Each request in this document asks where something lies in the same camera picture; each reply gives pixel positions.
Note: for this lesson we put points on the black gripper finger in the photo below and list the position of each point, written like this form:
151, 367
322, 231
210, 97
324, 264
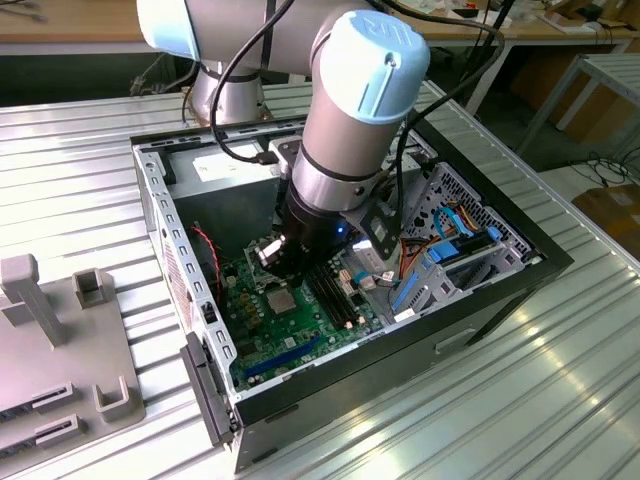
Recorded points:
270, 252

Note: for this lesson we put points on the silver CPU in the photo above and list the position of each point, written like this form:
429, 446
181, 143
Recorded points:
282, 302

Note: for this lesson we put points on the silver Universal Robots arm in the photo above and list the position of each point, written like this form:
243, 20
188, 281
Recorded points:
350, 125

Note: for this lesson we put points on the CPU socket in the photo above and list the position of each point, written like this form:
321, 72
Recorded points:
263, 302

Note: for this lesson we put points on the black RAM slot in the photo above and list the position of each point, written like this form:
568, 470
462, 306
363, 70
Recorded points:
329, 300
336, 300
342, 300
321, 300

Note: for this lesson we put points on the grey power supply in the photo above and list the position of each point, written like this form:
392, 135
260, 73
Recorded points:
225, 210

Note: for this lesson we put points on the green motherboard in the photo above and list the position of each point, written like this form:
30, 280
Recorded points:
290, 334

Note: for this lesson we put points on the blue expansion slot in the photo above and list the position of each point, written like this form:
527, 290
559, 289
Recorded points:
285, 357

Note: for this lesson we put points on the grey metal drive cage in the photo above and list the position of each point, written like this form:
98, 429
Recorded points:
414, 165

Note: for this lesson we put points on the grey metal disk bay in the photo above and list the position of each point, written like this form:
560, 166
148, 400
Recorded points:
430, 295

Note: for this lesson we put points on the black plastic case bezel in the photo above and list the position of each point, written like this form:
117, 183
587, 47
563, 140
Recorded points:
202, 385

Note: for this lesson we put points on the hard disk in blue carrier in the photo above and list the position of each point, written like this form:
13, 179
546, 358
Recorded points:
472, 247

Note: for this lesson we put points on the black PC case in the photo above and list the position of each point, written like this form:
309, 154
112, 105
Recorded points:
360, 400

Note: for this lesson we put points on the grey parts rack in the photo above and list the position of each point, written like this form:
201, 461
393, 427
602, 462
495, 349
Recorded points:
60, 370

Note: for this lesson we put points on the white box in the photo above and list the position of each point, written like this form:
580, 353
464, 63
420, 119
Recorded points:
492, 22

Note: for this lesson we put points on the wooden desk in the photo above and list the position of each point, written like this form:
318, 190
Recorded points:
522, 31

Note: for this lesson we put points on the brown cardboard box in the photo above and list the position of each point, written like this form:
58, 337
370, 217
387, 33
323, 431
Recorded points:
612, 215
597, 117

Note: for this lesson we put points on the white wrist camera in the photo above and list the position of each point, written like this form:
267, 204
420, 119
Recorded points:
365, 250

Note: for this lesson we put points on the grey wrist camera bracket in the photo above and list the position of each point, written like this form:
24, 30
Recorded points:
286, 157

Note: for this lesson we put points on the blue plastic rail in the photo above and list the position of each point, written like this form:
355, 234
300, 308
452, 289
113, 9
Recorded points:
406, 295

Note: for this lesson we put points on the brown square base plate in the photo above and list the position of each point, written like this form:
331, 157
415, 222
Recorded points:
235, 121

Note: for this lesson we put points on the metal frame table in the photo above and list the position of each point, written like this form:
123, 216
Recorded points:
612, 67

